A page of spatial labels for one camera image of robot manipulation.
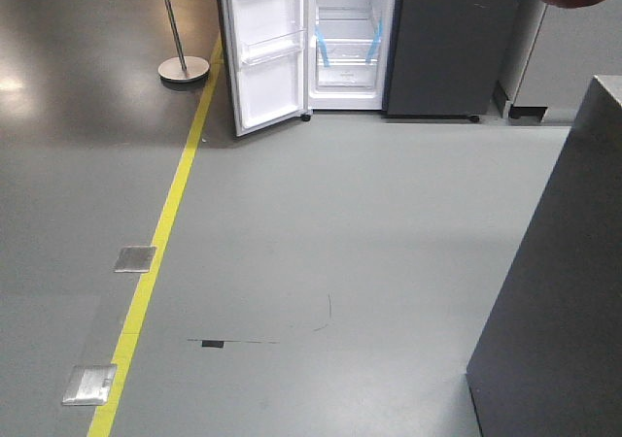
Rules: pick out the dark grey fridge door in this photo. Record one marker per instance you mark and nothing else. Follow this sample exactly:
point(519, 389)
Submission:
point(445, 57)

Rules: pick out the grey stone kitchen counter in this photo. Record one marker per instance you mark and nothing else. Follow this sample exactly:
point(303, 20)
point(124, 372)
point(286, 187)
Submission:
point(548, 360)

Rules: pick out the white fridge interior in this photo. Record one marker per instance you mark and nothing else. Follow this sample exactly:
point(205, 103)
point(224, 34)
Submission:
point(348, 47)

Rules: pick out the metal floor outlet plate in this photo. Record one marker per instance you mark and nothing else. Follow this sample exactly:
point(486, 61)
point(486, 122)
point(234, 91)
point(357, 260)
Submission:
point(135, 259)
point(89, 385)

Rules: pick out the metal sign stand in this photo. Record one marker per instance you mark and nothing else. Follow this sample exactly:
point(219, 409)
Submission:
point(181, 69)

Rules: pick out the white fridge door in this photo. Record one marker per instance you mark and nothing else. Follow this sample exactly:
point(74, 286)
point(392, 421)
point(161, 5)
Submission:
point(265, 49)

